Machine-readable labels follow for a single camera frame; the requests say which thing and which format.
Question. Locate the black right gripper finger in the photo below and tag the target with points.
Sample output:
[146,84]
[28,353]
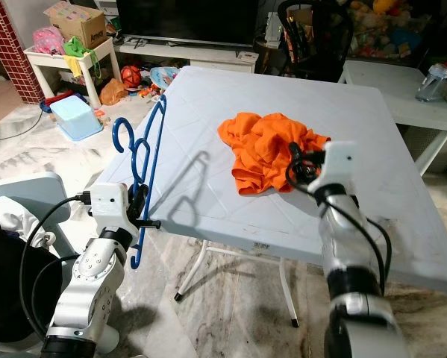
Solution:
[295,156]
[301,180]

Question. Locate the orange t-shirt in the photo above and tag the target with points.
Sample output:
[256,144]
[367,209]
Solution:
[268,149]

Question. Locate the blue plastic clothes hanger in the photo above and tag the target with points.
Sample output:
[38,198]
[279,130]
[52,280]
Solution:
[116,136]

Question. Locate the black garment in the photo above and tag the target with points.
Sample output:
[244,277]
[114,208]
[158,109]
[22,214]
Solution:
[14,276]

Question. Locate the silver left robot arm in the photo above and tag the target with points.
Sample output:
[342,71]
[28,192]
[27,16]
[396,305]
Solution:
[89,298]

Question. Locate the white garment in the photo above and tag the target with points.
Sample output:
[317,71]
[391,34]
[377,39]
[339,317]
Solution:
[33,227]

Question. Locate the light blue plastic box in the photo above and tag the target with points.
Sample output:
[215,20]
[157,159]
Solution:
[75,119]

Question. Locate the white low table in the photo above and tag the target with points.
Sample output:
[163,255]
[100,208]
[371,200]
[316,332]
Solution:
[387,82]

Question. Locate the black office chair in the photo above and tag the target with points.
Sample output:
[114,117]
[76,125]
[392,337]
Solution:
[313,45]

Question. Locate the orange plastic bag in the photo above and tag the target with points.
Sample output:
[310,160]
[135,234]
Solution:
[113,93]

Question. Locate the red ball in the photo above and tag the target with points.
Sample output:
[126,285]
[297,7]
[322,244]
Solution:
[130,76]

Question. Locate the blue printed toy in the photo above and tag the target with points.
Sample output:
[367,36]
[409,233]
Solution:
[166,77]

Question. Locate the white television bench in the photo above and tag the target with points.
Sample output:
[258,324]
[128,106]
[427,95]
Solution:
[193,56]

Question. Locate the clear water bottle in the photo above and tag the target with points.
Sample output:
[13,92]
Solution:
[432,82]

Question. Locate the black flat television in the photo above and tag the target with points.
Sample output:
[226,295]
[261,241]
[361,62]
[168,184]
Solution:
[186,22]

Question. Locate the green bag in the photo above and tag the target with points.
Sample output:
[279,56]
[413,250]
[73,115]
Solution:
[77,47]

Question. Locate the small white side table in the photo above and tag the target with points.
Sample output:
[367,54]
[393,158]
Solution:
[48,61]

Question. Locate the pink bag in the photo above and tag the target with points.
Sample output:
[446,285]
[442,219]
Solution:
[48,41]

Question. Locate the brown cardboard box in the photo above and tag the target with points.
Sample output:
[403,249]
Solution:
[80,22]

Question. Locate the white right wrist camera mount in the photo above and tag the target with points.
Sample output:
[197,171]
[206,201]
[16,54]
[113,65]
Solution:
[339,160]

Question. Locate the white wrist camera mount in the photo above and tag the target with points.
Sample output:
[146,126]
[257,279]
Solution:
[339,160]
[110,207]

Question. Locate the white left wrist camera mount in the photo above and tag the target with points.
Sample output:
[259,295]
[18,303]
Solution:
[110,207]

